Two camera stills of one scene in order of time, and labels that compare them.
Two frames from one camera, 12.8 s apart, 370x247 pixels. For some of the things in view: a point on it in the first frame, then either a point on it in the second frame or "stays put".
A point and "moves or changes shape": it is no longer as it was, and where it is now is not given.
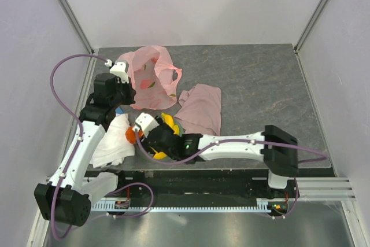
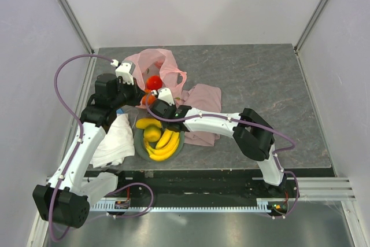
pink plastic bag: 154,77 moves or changes shape
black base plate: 125,183 stays put
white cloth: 113,146 stays put
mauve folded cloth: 200,112 stays put
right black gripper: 162,124 to 173,106
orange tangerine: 130,135 to 151,99
